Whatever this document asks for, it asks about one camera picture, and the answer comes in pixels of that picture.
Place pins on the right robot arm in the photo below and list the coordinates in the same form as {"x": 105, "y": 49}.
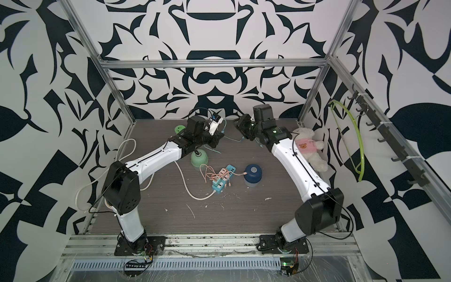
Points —
{"x": 322, "y": 205}

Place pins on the green lidded round tin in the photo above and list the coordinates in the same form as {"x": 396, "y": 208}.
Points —
{"x": 179, "y": 128}

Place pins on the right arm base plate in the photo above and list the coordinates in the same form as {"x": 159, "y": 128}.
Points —
{"x": 275, "y": 244}

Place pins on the light green meat grinder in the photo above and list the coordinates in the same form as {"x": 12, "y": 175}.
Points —
{"x": 199, "y": 157}

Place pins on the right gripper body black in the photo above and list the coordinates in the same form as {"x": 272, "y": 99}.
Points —
{"x": 249, "y": 127}

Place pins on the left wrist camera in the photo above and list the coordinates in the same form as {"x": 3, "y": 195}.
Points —
{"x": 213, "y": 123}

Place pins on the white teddy bear pink shirt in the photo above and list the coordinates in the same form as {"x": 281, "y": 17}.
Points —
{"x": 309, "y": 148}

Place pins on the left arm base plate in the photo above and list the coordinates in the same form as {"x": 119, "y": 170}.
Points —
{"x": 144, "y": 246}

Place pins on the teal power strip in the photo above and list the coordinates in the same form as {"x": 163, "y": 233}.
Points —
{"x": 219, "y": 184}

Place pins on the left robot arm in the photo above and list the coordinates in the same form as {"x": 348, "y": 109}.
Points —
{"x": 121, "y": 189}

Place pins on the black wall hook rail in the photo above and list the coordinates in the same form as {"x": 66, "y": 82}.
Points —
{"x": 391, "y": 135}

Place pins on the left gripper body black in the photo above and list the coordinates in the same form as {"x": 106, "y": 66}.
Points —
{"x": 207, "y": 140}

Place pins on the pink charger plug cube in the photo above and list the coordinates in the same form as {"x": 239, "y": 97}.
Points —
{"x": 223, "y": 173}

